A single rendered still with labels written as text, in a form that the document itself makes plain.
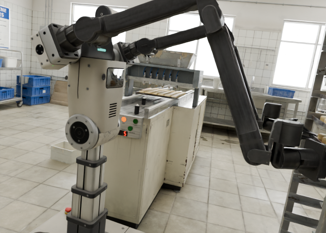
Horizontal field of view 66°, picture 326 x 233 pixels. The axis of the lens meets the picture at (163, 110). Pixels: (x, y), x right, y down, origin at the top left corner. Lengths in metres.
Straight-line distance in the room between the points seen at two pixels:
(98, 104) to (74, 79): 0.14
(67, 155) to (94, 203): 1.75
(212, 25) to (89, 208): 0.94
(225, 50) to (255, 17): 4.93
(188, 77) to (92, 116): 1.39
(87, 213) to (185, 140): 1.28
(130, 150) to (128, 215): 0.47
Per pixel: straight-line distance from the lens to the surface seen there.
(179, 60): 2.29
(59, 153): 3.03
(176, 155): 2.36
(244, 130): 0.69
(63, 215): 1.68
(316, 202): 1.30
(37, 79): 6.09
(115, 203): 1.89
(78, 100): 1.07
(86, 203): 1.25
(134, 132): 1.62
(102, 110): 1.05
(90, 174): 1.19
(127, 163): 1.73
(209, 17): 0.69
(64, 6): 6.66
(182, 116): 2.26
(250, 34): 5.55
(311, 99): 1.18
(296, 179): 1.25
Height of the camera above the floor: 1.18
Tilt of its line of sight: 10 degrees down
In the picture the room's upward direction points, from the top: 7 degrees clockwise
